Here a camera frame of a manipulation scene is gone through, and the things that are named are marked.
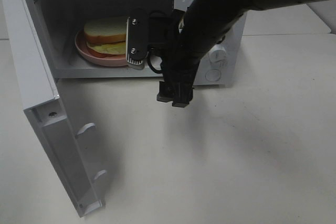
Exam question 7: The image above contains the lower white microwave knob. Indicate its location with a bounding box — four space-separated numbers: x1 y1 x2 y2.
208 45 227 63

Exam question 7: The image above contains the white microwave oven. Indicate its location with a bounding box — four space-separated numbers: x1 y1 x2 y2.
2 0 193 79

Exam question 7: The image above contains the white microwave door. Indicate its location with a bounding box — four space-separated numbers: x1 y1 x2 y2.
2 0 103 217

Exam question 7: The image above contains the round microwave door button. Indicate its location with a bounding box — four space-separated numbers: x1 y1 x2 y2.
205 69 221 82

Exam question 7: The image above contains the white bread sandwich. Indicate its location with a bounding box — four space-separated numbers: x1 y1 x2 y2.
83 16 128 58

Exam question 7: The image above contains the pink round plate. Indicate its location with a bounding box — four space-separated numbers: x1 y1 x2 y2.
75 30 127 67

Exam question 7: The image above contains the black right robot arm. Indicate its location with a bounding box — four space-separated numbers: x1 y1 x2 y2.
149 0 326 108

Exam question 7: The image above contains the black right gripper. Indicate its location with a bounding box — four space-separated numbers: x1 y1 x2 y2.
148 9 198 108

